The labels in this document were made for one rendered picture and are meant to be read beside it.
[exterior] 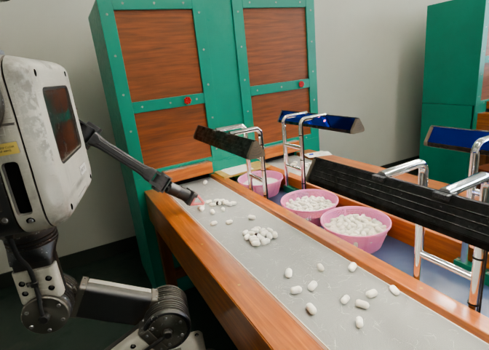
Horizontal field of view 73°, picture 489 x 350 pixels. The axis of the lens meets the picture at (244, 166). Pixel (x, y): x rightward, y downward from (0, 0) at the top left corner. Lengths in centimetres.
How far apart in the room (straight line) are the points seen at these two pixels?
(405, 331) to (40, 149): 90
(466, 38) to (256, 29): 216
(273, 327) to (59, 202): 57
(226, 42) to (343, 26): 178
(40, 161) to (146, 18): 137
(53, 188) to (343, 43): 322
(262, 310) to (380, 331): 30
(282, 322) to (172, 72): 147
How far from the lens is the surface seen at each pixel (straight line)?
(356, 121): 163
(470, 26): 376
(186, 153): 203
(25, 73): 71
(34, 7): 278
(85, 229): 295
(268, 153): 221
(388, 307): 103
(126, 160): 153
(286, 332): 90
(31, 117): 71
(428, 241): 139
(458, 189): 78
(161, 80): 196
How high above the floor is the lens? 139
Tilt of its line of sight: 17 degrees down
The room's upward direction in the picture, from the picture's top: 6 degrees counter-clockwise
